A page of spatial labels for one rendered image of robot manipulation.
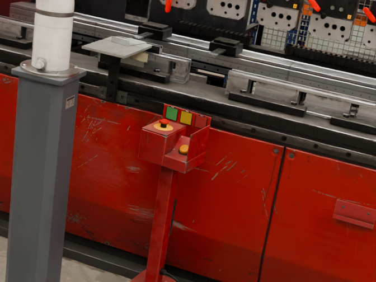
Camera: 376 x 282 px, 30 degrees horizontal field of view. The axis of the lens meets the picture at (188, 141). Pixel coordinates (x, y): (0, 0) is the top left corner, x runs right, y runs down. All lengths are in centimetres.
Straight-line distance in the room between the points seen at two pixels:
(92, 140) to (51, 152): 62
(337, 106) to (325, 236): 49
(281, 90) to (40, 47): 96
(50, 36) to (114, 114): 70
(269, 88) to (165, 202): 59
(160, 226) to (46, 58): 83
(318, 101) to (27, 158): 110
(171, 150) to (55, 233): 51
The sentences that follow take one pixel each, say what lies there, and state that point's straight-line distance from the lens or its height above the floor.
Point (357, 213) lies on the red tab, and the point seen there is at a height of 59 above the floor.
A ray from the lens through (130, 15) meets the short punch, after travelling 290.
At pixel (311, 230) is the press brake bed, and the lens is 273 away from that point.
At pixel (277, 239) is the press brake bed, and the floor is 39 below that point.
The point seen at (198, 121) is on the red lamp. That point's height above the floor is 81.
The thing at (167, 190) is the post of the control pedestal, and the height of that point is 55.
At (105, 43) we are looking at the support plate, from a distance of 279.
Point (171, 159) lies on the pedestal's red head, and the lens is 252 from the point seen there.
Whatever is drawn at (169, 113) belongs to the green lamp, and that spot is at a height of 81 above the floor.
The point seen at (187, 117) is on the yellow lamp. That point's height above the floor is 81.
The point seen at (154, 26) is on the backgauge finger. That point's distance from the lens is 308.
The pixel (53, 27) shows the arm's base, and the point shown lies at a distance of 224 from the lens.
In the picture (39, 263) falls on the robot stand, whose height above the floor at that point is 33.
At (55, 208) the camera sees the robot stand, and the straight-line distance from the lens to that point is 243.
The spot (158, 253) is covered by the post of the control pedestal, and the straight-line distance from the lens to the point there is 275.
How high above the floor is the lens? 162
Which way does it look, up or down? 20 degrees down
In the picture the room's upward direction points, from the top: 9 degrees clockwise
